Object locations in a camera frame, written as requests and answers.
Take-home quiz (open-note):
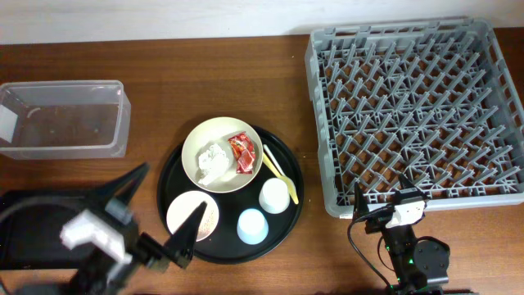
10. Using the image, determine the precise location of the white plastic fork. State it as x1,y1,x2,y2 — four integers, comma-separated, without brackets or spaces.
263,144,286,176

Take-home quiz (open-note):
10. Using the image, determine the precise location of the beige large bowl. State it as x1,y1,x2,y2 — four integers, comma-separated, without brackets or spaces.
181,116,263,193

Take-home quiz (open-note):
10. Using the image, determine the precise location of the black rectangular tray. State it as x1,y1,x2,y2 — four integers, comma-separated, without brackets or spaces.
1,189,98,270

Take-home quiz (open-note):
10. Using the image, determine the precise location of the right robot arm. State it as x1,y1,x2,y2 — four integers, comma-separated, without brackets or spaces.
347,175,450,294

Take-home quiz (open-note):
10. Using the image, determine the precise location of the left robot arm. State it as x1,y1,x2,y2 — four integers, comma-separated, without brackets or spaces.
14,163,207,294

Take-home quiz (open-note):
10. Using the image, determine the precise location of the yellow plastic spoon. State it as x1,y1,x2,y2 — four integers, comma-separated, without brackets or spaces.
263,152,299,205

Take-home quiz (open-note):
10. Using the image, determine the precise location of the red snack wrapper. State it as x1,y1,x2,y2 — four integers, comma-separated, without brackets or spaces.
228,132,256,175

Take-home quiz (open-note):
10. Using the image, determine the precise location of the black cable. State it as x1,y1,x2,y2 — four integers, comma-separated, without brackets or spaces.
346,206,396,290

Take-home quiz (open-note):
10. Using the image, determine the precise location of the round black tray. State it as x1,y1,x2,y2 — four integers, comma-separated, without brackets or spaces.
156,125,304,265

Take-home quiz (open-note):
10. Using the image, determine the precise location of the light blue cup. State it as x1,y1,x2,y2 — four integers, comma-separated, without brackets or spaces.
237,208,269,245

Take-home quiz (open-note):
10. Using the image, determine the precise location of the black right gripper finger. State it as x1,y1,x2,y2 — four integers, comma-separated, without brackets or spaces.
398,175,428,200
353,183,369,220

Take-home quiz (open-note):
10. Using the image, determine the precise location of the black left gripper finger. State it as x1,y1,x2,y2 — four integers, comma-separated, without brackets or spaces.
96,162,150,205
163,202,207,269

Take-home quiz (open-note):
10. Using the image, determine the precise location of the clear plastic bin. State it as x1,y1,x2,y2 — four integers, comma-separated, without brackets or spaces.
1,80,131,160

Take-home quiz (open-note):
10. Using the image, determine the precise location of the grey dishwasher rack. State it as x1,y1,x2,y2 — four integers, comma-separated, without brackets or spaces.
305,19,523,219

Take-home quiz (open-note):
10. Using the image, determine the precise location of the white tissue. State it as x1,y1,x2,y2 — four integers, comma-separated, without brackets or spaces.
198,143,230,186

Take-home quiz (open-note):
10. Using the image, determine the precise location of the pink small bowl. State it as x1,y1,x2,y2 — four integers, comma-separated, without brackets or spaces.
166,191,219,242

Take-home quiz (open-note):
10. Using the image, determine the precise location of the white cup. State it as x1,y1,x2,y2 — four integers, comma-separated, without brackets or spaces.
259,178,290,214

